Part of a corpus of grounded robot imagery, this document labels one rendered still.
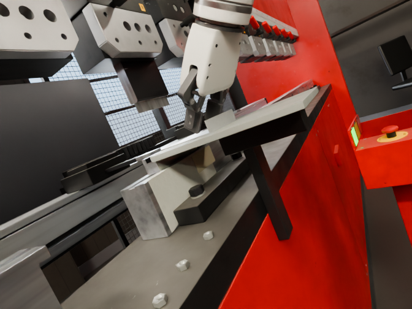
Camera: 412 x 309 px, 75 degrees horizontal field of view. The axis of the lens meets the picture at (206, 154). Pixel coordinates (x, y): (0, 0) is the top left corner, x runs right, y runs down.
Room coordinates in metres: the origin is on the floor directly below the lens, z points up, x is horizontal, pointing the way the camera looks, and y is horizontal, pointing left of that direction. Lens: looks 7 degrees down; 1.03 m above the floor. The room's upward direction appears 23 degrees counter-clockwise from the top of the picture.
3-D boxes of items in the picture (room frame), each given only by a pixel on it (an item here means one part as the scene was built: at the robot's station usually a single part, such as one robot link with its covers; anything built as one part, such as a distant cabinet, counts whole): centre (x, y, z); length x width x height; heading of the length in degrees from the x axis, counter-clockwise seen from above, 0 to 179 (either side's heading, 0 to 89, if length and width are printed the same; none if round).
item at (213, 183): (0.55, -0.01, 0.89); 0.30 x 0.05 x 0.03; 148
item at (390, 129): (0.71, -0.49, 0.79); 0.04 x 0.04 x 0.04
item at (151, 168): (0.57, 0.05, 0.98); 0.20 x 0.03 x 0.03; 148
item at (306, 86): (1.62, -0.61, 0.92); 1.68 x 0.06 x 0.10; 148
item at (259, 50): (1.20, -0.36, 1.26); 0.15 x 0.09 x 0.17; 148
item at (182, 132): (1.05, -0.06, 1.01); 0.26 x 0.12 x 0.05; 58
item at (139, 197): (0.59, 0.03, 0.92); 0.39 x 0.06 x 0.10; 148
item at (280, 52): (1.54, -0.57, 1.26); 0.15 x 0.09 x 0.17; 148
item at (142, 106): (0.55, 0.06, 1.13); 0.10 x 0.02 x 0.10; 148
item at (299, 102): (0.47, -0.07, 1.00); 0.26 x 0.18 x 0.01; 58
